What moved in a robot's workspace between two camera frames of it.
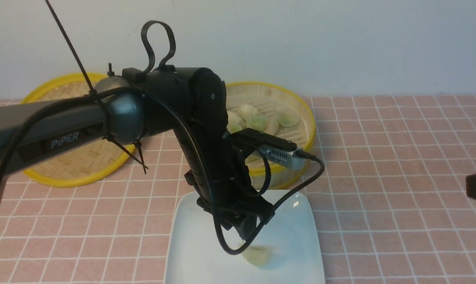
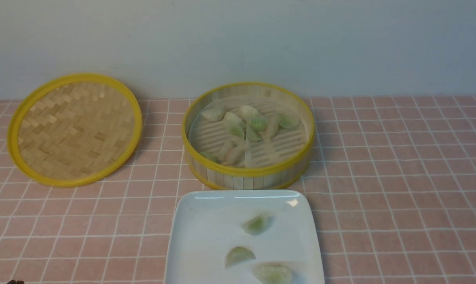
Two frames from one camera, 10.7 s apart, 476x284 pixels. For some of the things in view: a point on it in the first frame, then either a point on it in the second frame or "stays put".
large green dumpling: (259, 256) to (271, 273)
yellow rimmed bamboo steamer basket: (274, 110) stays put
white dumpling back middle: (246, 111) stays put
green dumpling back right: (288, 118) stays put
